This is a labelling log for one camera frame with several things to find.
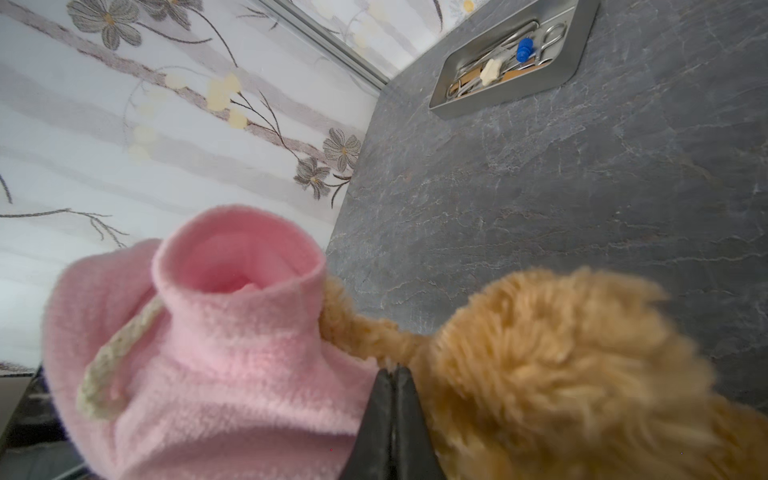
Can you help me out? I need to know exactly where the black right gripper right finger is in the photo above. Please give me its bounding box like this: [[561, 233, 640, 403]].
[[393, 366, 446, 480]]

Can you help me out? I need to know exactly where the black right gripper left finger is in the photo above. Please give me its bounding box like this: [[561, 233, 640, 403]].
[[339, 370, 394, 480]]

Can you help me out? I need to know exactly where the brown teddy bear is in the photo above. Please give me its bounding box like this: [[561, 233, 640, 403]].
[[319, 268, 767, 479]]

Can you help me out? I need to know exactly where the pink teddy hoodie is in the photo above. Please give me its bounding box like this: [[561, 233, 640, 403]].
[[42, 205, 378, 479]]

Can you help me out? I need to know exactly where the metal instrument tray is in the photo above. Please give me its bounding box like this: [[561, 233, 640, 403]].
[[429, 0, 600, 119]]

